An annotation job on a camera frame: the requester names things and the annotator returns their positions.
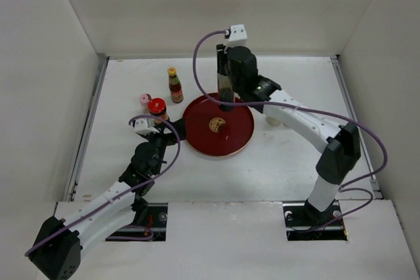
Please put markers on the grey lid pepper shaker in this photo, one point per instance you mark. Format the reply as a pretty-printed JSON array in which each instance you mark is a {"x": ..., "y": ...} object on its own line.
[{"x": 273, "y": 122}]

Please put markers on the tall dark soy bottle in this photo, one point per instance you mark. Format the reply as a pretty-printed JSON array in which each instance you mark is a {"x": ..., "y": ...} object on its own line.
[{"x": 225, "y": 91}]

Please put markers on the red lid sauce jar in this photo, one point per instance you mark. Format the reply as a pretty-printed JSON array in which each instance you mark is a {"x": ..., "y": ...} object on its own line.
[{"x": 157, "y": 108}]

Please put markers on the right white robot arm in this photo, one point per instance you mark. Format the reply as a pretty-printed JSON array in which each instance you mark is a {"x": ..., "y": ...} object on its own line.
[{"x": 339, "y": 145}]

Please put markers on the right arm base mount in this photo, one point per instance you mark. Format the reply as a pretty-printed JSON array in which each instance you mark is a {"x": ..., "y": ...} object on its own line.
[{"x": 302, "y": 225}]

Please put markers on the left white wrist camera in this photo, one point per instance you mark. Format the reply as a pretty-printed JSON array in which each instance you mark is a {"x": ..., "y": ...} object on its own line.
[{"x": 144, "y": 126}]

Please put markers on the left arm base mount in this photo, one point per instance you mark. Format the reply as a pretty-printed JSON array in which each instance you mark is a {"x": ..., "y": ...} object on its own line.
[{"x": 148, "y": 225}]

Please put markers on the yellow cap sauce bottle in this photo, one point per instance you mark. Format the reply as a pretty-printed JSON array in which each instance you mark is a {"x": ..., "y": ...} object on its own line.
[{"x": 175, "y": 86}]

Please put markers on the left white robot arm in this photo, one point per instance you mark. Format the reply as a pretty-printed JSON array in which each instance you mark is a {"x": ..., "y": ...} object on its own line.
[{"x": 61, "y": 244}]

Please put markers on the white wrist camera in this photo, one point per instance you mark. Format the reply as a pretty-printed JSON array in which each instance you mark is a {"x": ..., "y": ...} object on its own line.
[
  {"x": 235, "y": 35},
  {"x": 144, "y": 126}
]

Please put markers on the red round tray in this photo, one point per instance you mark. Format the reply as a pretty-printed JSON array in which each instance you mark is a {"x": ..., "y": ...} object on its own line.
[{"x": 214, "y": 132}]

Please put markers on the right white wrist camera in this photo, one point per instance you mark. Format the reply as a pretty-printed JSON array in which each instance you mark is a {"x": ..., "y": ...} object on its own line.
[{"x": 235, "y": 35}]

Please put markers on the pink lid spice shaker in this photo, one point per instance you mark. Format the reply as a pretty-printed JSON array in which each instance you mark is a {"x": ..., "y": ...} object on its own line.
[{"x": 144, "y": 100}]

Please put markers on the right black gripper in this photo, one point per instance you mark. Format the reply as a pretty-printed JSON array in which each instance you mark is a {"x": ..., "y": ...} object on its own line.
[{"x": 228, "y": 54}]

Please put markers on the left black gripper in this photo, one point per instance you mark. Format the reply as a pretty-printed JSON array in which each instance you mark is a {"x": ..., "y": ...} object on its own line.
[{"x": 171, "y": 138}]

